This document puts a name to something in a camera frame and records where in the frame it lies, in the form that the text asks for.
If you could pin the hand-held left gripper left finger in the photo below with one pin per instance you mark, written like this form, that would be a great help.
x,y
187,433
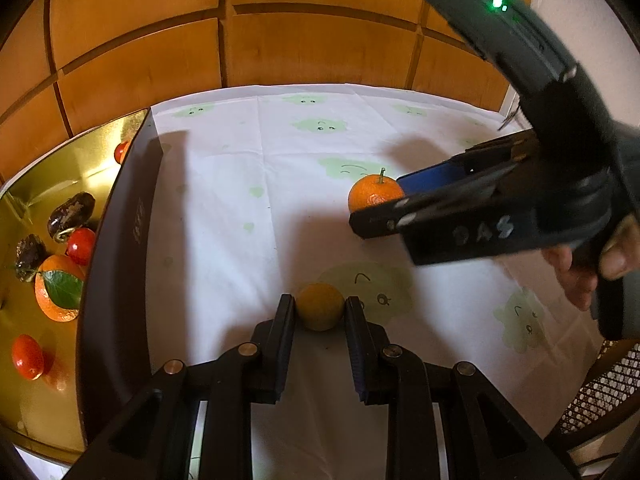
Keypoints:
x,y
285,340

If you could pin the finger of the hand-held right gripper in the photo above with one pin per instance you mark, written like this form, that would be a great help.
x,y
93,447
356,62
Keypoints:
x,y
430,177
375,220

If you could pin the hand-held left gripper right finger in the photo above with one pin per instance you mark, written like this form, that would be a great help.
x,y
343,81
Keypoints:
x,y
356,345

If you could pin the mandarin orange with stem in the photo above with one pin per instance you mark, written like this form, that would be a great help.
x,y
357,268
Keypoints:
x,y
372,192

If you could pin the beige longan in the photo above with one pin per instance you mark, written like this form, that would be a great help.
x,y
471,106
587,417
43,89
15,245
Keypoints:
x,y
321,306

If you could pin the gold metal tin box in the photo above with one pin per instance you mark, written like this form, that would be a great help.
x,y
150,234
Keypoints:
x,y
115,310

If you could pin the red cherry tomato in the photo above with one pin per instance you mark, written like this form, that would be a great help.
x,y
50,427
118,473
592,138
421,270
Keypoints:
x,y
121,152
27,356
80,246

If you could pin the mandarin orange with leaf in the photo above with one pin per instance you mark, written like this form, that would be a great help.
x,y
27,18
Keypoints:
x,y
52,306

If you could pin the brown date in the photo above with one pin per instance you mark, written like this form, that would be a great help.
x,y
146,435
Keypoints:
x,y
70,212

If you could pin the dark brown round fruit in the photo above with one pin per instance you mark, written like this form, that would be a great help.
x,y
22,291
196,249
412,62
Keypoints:
x,y
30,255

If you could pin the person's right hand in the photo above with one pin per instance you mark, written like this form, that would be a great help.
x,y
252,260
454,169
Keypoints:
x,y
572,272

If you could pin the white green-printed tablecloth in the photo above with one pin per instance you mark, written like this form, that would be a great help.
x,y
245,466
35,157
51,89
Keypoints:
x,y
225,260

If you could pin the cane wicker chair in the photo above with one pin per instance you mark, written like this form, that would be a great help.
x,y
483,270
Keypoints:
x,y
600,390

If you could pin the wooden wardrobe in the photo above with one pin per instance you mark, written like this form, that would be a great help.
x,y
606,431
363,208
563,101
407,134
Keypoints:
x,y
130,50

